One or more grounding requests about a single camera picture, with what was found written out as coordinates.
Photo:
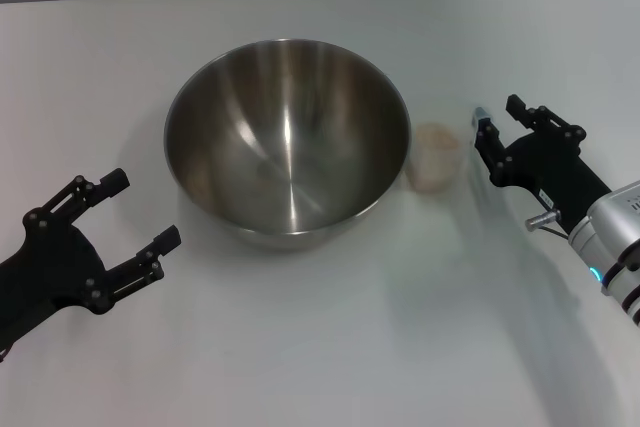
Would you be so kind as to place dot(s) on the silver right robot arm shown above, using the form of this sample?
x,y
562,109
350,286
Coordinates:
x,y
615,217

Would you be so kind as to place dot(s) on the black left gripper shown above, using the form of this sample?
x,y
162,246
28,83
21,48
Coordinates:
x,y
50,272

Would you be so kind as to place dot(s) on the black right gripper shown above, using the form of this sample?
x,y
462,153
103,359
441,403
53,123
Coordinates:
x,y
550,167

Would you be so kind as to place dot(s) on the stainless steel mixing bowl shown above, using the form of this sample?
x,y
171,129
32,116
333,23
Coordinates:
x,y
285,147

